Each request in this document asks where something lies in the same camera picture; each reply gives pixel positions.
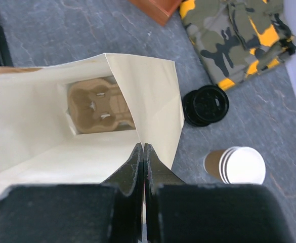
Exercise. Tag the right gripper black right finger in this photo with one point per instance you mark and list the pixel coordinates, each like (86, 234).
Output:
(185, 210)

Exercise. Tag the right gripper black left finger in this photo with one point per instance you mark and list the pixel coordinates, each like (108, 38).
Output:
(110, 211)

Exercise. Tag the stack of paper cups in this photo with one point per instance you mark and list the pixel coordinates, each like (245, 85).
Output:
(236, 165)

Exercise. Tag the brown paper bag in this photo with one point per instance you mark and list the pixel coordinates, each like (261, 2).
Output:
(39, 144)

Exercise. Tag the cardboard cup carrier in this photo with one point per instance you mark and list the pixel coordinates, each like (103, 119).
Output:
(96, 105)

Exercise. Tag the stack of black lids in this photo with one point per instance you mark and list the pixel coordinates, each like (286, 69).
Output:
(205, 106)

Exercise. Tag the camouflage folded cloth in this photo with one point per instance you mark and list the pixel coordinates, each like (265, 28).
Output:
(236, 40)

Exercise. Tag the orange compartment tray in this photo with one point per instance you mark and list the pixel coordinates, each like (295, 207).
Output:
(159, 11)

